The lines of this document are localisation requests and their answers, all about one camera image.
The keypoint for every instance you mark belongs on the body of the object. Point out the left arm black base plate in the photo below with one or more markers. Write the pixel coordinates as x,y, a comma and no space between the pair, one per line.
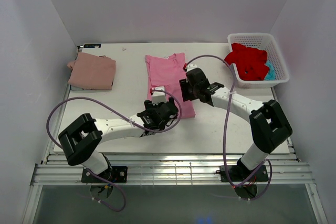
115,174

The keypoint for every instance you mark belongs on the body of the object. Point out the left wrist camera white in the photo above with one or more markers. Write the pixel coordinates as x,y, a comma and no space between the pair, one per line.
158,95

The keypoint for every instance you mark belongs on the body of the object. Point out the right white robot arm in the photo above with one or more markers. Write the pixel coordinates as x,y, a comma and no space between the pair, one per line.
269,125

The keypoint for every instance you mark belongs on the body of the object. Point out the blue label sticker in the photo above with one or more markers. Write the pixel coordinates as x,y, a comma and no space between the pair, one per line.
91,45

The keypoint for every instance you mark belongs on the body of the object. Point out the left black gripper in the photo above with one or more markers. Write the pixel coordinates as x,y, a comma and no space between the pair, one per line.
149,106

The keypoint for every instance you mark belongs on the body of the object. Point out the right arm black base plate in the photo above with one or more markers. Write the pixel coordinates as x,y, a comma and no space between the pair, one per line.
238,175

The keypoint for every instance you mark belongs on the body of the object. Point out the white plastic mesh basket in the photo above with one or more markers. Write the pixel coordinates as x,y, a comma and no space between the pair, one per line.
261,41

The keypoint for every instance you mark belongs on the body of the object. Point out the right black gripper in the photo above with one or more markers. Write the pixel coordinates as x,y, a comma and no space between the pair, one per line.
184,84

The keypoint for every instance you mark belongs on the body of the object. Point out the aluminium rail frame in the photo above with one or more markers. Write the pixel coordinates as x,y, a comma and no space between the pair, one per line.
171,175

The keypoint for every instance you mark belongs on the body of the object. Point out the red t shirt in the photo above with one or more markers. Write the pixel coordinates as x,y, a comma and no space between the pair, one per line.
250,62

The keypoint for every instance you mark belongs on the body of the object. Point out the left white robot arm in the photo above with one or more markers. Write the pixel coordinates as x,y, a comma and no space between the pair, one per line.
80,139

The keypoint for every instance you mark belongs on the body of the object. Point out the teal t shirt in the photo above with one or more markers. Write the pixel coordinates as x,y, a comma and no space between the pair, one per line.
271,75

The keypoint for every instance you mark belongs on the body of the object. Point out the folded dusty pink t shirt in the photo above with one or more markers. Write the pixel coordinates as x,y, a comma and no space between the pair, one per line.
92,72

